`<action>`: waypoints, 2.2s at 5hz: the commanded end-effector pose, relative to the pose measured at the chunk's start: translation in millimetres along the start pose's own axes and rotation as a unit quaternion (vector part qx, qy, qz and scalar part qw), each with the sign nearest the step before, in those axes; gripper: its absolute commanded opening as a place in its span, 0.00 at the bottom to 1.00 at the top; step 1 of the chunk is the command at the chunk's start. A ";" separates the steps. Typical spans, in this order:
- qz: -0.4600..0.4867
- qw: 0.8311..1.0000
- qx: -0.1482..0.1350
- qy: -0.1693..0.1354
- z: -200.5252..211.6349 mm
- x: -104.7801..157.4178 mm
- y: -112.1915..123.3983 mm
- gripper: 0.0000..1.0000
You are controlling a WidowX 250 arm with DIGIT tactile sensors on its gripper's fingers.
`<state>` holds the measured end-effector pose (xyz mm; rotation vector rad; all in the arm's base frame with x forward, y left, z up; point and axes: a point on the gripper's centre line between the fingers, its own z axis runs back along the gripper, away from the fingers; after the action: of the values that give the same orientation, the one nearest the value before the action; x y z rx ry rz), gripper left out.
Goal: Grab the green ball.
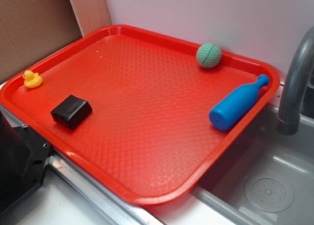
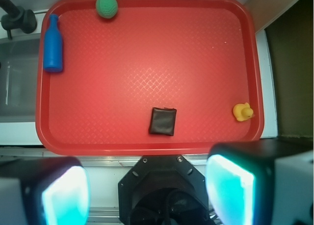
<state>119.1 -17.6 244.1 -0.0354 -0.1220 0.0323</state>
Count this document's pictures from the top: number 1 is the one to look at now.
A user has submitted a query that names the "red plastic tray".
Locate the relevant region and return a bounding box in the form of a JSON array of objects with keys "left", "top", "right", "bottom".
[{"left": 0, "top": 25, "right": 280, "bottom": 206}]

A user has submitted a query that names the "blue plastic bottle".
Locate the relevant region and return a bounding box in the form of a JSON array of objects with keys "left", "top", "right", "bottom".
[{"left": 209, "top": 75, "right": 270, "bottom": 131}]

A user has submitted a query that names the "green rubber ball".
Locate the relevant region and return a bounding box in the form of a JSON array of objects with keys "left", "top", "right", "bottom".
[{"left": 196, "top": 43, "right": 222, "bottom": 69}]

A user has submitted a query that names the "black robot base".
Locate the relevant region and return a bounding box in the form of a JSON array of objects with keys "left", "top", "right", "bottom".
[{"left": 0, "top": 114, "right": 52, "bottom": 214}]

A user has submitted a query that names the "brown cardboard panel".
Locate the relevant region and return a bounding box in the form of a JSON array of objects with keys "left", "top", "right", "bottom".
[{"left": 0, "top": 0, "right": 81, "bottom": 83}]

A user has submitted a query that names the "grey sink basin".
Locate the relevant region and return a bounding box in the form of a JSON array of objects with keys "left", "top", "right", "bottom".
[{"left": 192, "top": 105, "right": 314, "bottom": 225}]

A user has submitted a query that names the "black rectangular block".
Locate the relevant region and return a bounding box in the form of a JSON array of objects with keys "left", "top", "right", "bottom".
[{"left": 51, "top": 95, "right": 92, "bottom": 130}]

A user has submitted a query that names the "grey sink faucet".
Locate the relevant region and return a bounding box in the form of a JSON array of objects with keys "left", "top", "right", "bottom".
[{"left": 276, "top": 28, "right": 314, "bottom": 135}]

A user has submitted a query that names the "metal rail strip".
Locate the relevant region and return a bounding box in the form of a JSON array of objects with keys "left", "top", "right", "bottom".
[{"left": 0, "top": 104, "right": 162, "bottom": 225}]

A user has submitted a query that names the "yellow rubber duck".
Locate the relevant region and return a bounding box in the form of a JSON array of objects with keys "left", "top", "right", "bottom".
[{"left": 23, "top": 71, "right": 43, "bottom": 88}]

